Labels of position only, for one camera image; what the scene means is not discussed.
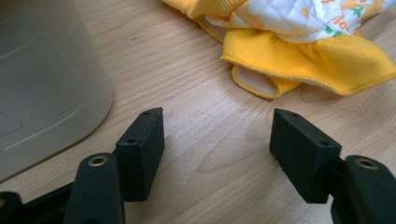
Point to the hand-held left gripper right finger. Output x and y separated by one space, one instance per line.
306 158

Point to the yellow and white baby garment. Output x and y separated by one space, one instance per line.
299 46

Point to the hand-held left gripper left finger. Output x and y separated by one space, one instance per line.
141 158

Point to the beige plastic bin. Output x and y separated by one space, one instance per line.
46 84

